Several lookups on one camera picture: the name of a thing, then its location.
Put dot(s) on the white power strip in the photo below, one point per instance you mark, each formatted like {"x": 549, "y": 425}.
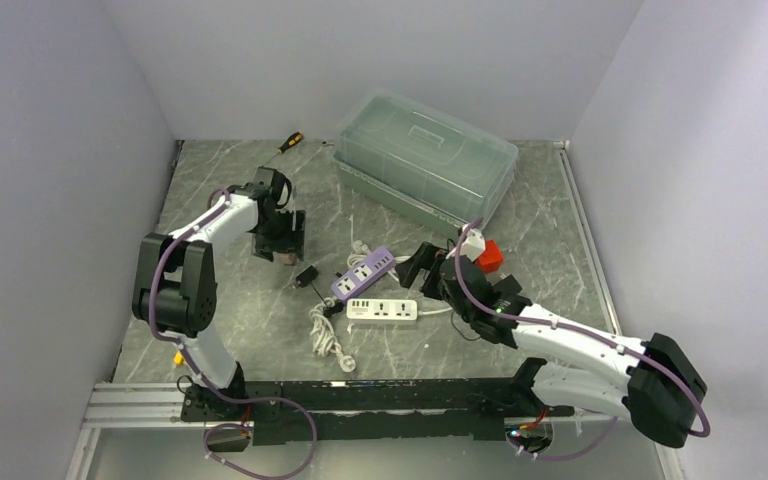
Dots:
{"x": 382, "y": 311}

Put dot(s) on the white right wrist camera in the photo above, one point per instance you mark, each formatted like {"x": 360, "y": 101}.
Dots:
{"x": 473, "y": 246}

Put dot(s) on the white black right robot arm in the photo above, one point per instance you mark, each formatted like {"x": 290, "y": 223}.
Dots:
{"x": 650, "y": 383}

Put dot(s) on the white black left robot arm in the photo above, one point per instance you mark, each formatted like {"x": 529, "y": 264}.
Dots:
{"x": 175, "y": 287}

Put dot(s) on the aluminium table edge rail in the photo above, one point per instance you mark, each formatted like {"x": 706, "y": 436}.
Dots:
{"x": 561, "y": 152}

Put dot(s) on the pink usb charger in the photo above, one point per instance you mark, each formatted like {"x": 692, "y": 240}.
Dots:
{"x": 287, "y": 259}

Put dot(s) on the translucent plastic storage box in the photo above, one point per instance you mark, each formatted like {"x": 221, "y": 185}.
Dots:
{"x": 423, "y": 163}

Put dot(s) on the red cube socket adapter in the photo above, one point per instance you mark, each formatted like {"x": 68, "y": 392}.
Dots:
{"x": 491, "y": 259}

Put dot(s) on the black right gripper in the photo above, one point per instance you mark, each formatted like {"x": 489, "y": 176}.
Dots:
{"x": 428, "y": 256}

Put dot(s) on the purple power strip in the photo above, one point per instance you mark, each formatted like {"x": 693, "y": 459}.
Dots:
{"x": 371, "y": 267}

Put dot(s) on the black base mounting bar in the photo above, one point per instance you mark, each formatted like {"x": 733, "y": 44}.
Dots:
{"x": 478, "y": 408}

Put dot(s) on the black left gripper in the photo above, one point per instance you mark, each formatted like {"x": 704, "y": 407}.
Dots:
{"x": 291, "y": 241}

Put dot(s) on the black power adapter plug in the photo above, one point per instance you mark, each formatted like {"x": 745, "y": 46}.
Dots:
{"x": 306, "y": 277}

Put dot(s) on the small orange black screwdriver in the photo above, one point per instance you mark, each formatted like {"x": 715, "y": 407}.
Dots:
{"x": 292, "y": 141}

